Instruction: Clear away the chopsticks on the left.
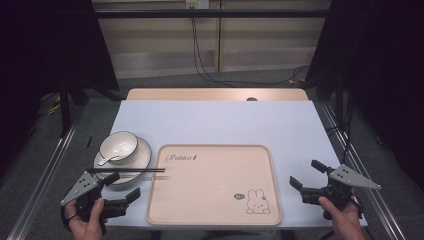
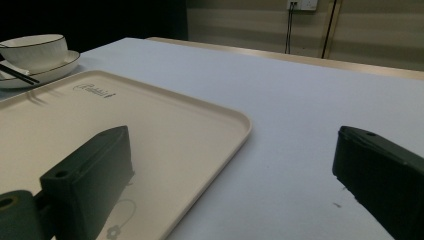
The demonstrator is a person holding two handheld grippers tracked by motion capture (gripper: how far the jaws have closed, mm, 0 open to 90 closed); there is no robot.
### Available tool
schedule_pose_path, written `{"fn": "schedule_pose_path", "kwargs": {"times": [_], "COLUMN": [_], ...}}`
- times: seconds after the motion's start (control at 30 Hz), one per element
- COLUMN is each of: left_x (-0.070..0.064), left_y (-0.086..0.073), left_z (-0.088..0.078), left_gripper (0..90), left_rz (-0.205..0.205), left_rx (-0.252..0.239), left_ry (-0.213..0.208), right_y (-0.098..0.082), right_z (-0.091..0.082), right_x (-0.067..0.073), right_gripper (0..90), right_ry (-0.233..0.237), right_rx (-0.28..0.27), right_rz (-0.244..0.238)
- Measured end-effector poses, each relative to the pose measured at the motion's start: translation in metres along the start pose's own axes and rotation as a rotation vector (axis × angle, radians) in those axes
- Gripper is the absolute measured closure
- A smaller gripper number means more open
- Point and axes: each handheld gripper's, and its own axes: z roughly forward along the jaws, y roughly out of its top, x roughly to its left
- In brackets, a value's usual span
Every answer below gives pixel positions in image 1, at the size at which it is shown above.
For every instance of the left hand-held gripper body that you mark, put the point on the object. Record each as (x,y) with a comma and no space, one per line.
(81,188)

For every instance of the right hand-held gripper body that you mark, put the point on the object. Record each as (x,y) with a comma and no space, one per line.
(350,178)

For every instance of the white ceramic spoon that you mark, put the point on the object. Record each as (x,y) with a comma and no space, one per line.
(106,161)

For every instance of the black chopstick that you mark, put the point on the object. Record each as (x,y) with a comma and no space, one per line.
(133,169)

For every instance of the white ceramic bowl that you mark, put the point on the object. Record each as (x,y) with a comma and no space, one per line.
(121,143)

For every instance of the white ceramic plate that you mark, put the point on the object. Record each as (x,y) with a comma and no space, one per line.
(141,156)

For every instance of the beige tray with rabbit print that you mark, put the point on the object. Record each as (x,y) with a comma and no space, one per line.
(213,186)

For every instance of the person's left hand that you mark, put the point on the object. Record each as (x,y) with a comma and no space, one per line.
(85,228)

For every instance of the person's right hand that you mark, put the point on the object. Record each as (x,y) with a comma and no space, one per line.
(346,223)

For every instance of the black metal stand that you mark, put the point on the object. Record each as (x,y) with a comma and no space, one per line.
(65,103)
(338,96)

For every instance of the pale blue table mat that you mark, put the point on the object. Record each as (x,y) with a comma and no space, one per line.
(216,123)

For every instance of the black curtain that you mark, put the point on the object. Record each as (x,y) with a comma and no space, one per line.
(43,50)
(380,66)

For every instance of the wooden table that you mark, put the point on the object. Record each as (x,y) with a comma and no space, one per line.
(200,94)

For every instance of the black horizontal bar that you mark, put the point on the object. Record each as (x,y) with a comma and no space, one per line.
(213,13)

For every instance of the aluminium floor rail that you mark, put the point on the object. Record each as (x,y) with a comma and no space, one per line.
(363,176)
(43,170)

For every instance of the white wall socket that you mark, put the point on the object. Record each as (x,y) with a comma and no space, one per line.
(197,3)

